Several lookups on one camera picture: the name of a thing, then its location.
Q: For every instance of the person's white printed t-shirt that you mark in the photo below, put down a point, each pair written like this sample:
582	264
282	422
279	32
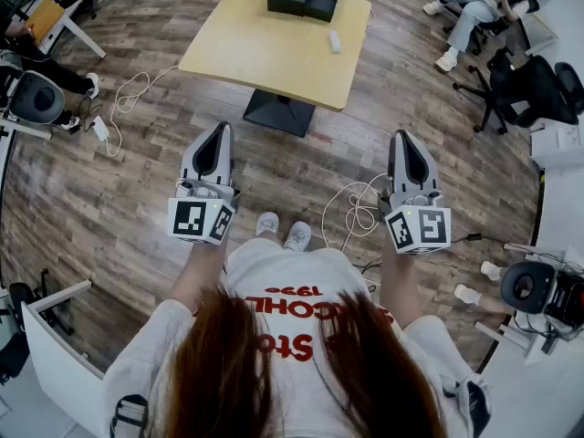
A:
292	317

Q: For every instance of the black mesh office chair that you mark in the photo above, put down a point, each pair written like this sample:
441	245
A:
534	89

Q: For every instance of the black electronic device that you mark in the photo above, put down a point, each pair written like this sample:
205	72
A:
566	299

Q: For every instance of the black table base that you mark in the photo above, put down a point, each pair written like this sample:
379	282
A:
280	112

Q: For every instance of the grey round device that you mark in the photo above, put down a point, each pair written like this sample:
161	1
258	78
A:
524	285
38	97

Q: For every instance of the person's white shoe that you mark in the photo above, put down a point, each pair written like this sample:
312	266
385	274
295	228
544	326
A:
267	224
297	235

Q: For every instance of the small white object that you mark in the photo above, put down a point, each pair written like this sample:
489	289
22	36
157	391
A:
335	42

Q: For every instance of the white power adapter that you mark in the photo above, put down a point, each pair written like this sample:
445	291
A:
100	128

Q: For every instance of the person's left white shoe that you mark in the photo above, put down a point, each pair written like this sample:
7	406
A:
267	224

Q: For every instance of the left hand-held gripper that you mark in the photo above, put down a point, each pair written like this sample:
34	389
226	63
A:
203	219

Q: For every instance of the person's right white shoe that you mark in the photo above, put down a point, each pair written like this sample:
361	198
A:
297	235

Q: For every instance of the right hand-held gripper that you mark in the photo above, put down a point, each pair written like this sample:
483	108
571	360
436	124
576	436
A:
420	231

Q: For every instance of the person's right forearm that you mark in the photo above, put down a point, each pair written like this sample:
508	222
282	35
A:
401	285

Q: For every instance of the person's left forearm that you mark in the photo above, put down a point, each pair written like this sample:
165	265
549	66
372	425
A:
201	267

